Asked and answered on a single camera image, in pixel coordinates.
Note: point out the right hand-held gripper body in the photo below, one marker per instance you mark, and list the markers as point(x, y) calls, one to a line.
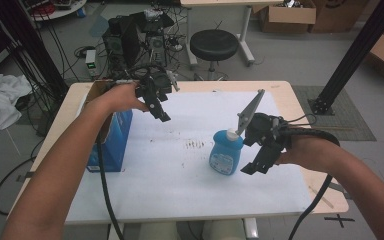
point(266, 130)

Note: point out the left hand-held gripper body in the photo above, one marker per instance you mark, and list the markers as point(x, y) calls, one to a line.
point(155, 83)

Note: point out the blue bottle with white cap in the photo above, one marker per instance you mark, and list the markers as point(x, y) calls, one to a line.
point(225, 155)

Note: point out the blue cardboard box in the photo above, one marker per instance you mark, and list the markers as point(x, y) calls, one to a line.
point(116, 143)

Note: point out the person's left hand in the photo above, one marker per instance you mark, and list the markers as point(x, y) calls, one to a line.
point(121, 98)

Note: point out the person's right hand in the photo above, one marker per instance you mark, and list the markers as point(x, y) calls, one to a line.
point(298, 151)

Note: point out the grey computer tower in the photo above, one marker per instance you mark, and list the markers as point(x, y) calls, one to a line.
point(156, 50)

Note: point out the black computer tower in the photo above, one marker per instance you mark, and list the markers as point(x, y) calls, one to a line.
point(123, 43)

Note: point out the small white power unit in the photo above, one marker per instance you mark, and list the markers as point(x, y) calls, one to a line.
point(90, 63)

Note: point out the black round stool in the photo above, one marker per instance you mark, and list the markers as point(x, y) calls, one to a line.
point(213, 45)

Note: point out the white table mat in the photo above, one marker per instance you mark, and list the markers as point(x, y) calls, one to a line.
point(180, 186)

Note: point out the grey floor mat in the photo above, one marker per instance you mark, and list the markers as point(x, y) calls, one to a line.
point(346, 123)

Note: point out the white desk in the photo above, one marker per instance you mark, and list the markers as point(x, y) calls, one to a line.
point(246, 30)

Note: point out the open cardboard box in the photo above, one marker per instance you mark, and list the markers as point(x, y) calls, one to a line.
point(290, 16)

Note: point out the round white table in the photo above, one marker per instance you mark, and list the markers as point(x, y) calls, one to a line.
point(63, 11)

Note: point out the black metal stand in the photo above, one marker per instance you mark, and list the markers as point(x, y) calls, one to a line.
point(356, 50)

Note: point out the closed cardboard box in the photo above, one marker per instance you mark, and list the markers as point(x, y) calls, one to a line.
point(340, 15)

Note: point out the grey tape strip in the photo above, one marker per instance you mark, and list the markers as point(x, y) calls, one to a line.
point(26, 176)

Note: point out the white cloth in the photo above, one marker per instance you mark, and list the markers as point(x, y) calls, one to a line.
point(0, 100)

